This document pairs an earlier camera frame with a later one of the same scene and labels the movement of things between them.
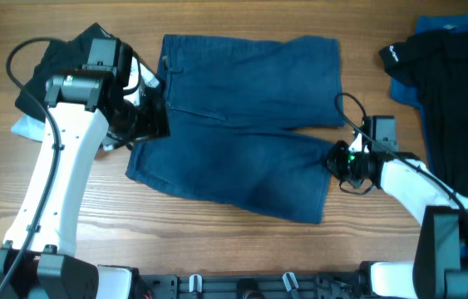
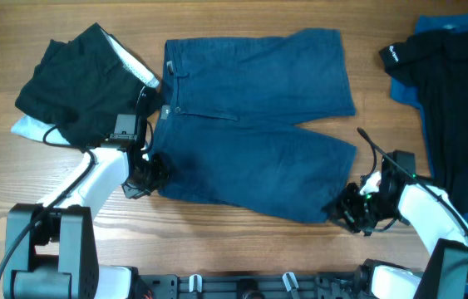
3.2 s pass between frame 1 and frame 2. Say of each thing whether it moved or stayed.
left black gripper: moved
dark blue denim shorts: stayed
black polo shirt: stayed
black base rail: stayed
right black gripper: moved
